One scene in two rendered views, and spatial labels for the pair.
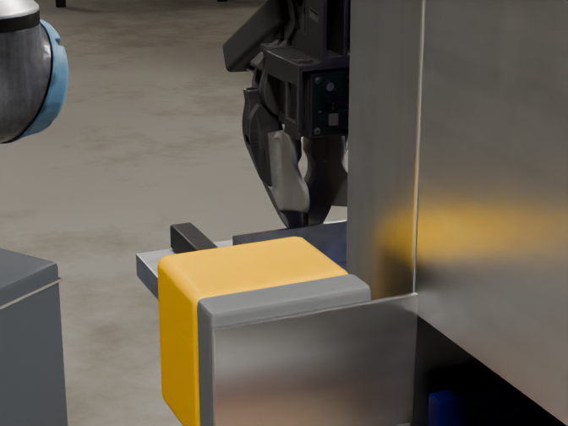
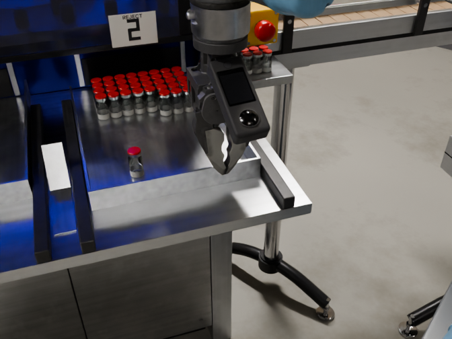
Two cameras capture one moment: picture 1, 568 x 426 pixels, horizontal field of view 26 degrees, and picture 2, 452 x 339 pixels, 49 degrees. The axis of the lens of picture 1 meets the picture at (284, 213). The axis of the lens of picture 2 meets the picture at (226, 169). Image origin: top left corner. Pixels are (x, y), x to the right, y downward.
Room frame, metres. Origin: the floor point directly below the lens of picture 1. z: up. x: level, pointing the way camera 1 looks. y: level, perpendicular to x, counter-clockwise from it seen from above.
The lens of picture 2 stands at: (1.48, 0.04, 1.36)
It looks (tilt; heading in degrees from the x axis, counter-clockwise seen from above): 36 degrees down; 185
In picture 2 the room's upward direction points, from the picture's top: straight up
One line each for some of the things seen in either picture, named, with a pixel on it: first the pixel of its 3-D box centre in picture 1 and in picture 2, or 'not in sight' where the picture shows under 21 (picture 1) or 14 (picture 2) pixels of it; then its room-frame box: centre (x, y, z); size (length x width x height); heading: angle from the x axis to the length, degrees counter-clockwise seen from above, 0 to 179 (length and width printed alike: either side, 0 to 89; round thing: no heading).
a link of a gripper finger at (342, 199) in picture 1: (333, 186); (210, 143); (0.87, -0.04, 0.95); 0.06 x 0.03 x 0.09; 24
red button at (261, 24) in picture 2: not in sight; (264, 29); (0.53, 0.03, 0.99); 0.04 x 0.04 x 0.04; 24
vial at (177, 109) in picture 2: not in sight; (177, 101); (0.67, -0.12, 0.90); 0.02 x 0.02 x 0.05
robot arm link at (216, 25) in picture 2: not in sight; (218, 19); (0.87, -0.02, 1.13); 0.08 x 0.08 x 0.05
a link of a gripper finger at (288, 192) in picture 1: (295, 191); (230, 140); (0.86, -0.01, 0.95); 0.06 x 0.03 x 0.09; 24
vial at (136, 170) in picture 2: not in sight; (135, 163); (0.87, -0.15, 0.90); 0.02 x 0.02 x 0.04
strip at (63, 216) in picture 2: not in sight; (58, 185); (0.94, -0.25, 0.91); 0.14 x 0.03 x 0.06; 24
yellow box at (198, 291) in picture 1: (259, 344); (255, 22); (0.49, 0.01, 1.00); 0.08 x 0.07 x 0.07; 24
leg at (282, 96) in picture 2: not in sight; (276, 178); (0.31, 0.08, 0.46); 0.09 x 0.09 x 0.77; 24
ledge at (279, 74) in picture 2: not in sight; (253, 69); (0.45, 0.01, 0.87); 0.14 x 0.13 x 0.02; 24
